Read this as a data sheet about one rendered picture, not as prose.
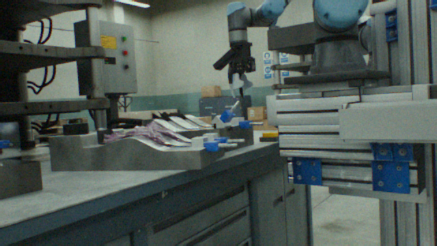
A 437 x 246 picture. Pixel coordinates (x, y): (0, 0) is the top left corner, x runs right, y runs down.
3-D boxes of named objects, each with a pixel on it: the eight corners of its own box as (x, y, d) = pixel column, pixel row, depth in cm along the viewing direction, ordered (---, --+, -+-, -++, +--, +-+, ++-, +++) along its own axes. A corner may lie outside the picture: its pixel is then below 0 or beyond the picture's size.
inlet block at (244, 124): (266, 130, 144) (265, 116, 144) (260, 131, 140) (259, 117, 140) (237, 130, 152) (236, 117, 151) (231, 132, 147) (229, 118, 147)
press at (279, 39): (362, 151, 635) (357, 29, 624) (334, 167, 509) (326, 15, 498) (311, 149, 689) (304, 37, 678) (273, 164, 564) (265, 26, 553)
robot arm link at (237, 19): (249, 0, 141) (227, 1, 140) (251, 29, 142) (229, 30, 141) (245, 5, 149) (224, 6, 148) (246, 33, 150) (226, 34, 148)
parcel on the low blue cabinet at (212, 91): (222, 96, 904) (221, 85, 902) (214, 97, 877) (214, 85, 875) (208, 98, 928) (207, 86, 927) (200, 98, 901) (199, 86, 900)
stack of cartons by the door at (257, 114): (289, 143, 824) (287, 104, 819) (282, 144, 797) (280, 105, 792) (255, 142, 873) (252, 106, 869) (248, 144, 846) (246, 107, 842)
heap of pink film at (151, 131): (188, 141, 128) (186, 117, 127) (167, 147, 111) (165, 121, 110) (121, 143, 135) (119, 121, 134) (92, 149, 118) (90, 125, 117)
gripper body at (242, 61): (246, 72, 140) (244, 40, 139) (227, 74, 145) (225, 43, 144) (256, 73, 146) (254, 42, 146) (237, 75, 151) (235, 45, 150)
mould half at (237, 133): (254, 144, 154) (252, 111, 154) (220, 154, 133) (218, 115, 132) (162, 143, 182) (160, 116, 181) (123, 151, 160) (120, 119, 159)
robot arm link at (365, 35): (379, 49, 134) (377, 11, 133) (360, 54, 147) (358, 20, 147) (409, 48, 136) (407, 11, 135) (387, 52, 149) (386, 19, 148)
